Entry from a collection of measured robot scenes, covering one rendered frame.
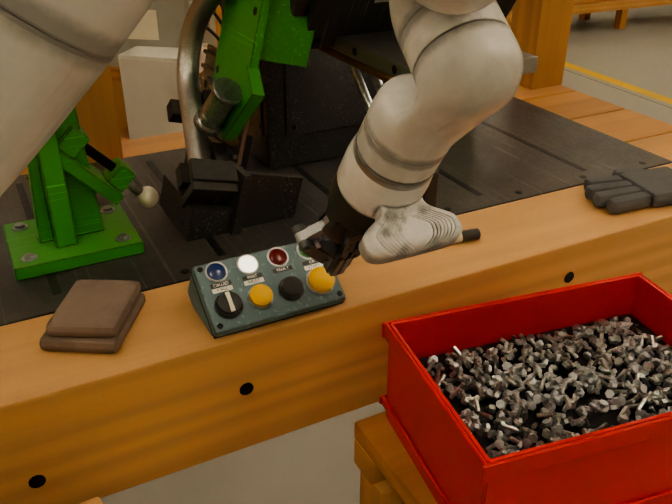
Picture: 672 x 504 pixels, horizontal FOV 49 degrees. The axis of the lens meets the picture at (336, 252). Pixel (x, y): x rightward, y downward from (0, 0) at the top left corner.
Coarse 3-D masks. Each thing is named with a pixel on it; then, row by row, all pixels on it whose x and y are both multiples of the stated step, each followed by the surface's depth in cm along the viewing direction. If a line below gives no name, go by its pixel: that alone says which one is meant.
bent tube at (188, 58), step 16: (208, 0) 93; (192, 16) 96; (208, 16) 96; (192, 32) 97; (192, 48) 99; (192, 64) 99; (192, 80) 99; (192, 96) 98; (192, 112) 97; (192, 128) 96; (192, 144) 95; (208, 144) 97
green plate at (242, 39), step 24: (240, 0) 90; (264, 0) 85; (288, 0) 88; (240, 24) 90; (264, 24) 86; (288, 24) 89; (240, 48) 90; (264, 48) 89; (288, 48) 90; (216, 72) 97; (240, 72) 90
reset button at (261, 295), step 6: (252, 288) 77; (258, 288) 77; (264, 288) 77; (252, 294) 76; (258, 294) 76; (264, 294) 76; (270, 294) 77; (252, 300) 76; (258, 300) 76; (264, 300) 76; (270, 300) 77; (258, 306) 76; (264, 306) 77
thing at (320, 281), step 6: (312, 270) 80; (318, 270) 80; (324, 270) 80; (312, 276) 79; (318, 276) 79; (324, 276) 79; (330, 276) 80; (312, 282) 79; (318, 282) 79; (324, 282) 79; (330, 282) 79; (312, 288) 79; (318, 288) 79; (324, 288) 79; (330, 288) 79
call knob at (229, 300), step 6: (222, 294) 75; (228, 294) 75; (234, 294) 76; (222, 300) 75; (228, 300) 75; (234, 300) 75; (240, 300) 75; (222, 306) 75; (228, 306) 75; (234, 306) 75; (240, 306) 75; (222, 312) 75; (228, 312) 75; (234, 312) 75
